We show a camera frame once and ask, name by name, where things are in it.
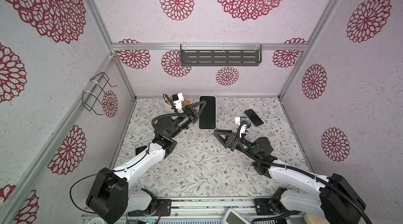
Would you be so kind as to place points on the black phone near left wall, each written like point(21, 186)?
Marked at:
point(139, 150)

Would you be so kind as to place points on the white tissue box wooden lid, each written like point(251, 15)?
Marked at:
point(185, 102)

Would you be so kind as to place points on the black phone far right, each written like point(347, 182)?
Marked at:
point(253, 117)

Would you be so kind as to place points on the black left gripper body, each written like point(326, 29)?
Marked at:
point(192, 117)

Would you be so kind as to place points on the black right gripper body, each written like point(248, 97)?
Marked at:
point(233, 139)

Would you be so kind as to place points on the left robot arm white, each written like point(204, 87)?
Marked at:
point(110, 197)

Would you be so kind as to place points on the white device at bottom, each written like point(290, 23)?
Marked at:
point(232, 217)

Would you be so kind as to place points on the black wire rack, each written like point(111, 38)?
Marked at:
point(101, 99)

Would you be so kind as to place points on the grey wall shelf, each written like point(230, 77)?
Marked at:
point(219, 58)

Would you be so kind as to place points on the metal base rail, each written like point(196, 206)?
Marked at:
point(174, 208)

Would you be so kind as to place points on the black phone with screen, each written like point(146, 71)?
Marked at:
point(207, 120)

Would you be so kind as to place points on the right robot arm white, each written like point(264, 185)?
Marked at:
point(328, 197)

